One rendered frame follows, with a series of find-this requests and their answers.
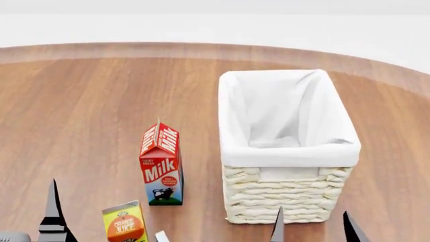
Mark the white lined wicker basket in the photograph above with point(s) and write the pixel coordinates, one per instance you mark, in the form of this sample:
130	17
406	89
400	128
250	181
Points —
285	161

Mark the red milk carton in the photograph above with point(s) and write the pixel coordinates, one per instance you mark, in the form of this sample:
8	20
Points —
160	171

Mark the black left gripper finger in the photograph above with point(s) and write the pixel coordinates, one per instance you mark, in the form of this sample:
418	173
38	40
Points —
53	214

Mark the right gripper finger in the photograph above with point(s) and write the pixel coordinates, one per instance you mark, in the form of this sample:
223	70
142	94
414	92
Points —
352	230
278	229

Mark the small white grey box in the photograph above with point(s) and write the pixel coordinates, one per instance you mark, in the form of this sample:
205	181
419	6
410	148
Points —
162	237

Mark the orange juice carton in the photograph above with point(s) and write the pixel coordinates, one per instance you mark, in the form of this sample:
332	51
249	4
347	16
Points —
125	224

